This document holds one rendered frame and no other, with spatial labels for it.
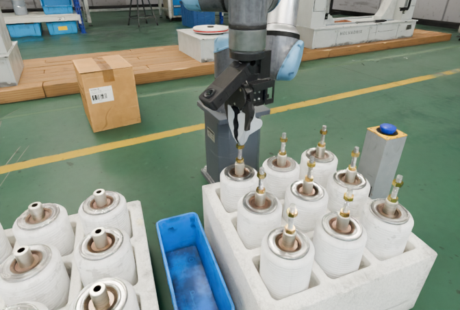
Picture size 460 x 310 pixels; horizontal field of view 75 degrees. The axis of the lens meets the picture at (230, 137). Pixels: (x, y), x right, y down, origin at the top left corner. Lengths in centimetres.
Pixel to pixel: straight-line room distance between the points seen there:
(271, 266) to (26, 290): 40
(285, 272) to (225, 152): 52
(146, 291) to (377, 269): 44
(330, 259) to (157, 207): 61
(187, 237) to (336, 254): 42
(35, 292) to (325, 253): 50
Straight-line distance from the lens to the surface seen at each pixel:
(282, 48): 87
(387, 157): 90
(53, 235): 71
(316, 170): 82
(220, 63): 92
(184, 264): 87
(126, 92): 159
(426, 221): 116
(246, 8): 58
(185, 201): 106
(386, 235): 69
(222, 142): 97
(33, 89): 225
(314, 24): 313
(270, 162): 78
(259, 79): 65
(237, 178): 72
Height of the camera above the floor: 67
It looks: 28 degrees down
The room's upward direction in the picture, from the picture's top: straight up
